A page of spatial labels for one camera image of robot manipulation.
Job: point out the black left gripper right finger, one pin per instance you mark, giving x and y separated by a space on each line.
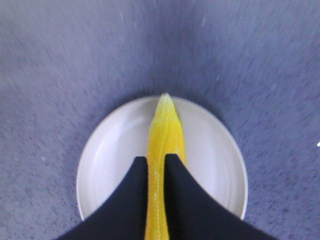
193 215

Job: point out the yellow corn cob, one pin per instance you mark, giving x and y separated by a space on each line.
166 136

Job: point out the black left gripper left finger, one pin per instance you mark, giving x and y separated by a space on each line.
123 215

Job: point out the white round plate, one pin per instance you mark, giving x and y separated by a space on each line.
213 157

